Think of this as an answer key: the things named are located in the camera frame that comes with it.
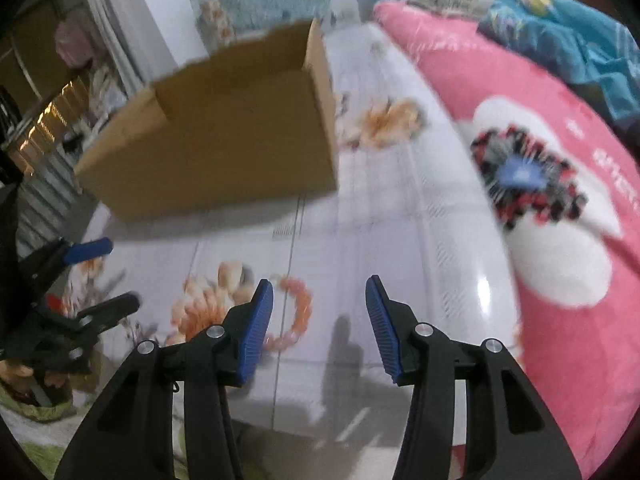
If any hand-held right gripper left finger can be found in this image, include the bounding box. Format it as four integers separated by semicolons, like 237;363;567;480
54;279;275;480

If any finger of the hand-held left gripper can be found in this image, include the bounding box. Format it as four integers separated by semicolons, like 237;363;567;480
20;237;115;281
44;292;142;335

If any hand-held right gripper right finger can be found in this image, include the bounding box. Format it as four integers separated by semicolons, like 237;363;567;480
365;275;583;480

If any pink orange bead bracelet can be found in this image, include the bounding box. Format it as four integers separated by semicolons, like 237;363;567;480
262;275;315;353

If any brown cardboard box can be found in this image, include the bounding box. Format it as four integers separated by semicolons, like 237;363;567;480
74;17;341;221

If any metal railing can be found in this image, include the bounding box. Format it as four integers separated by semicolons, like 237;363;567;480
0;80;96;241

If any green fluffy cloth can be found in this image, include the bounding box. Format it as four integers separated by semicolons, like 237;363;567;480
0;385;101;480

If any pink floral blanket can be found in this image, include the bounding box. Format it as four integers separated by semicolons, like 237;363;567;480
372;0;640;480

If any wooden wardrobe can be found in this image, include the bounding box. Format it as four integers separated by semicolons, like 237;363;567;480
0;0;86;111

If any pink hanging garment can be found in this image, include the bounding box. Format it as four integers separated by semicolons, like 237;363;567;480
54;20;101;68

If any white curtain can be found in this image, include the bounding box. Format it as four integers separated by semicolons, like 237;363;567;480
80;0;166;91

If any checkered print cloth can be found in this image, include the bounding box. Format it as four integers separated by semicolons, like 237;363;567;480
197;0;236;53

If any beige lace cloth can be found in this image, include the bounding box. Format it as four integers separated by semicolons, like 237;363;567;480
407;0;493;17

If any blue printed blanket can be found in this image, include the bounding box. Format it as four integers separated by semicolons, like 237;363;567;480
477;0;640;126

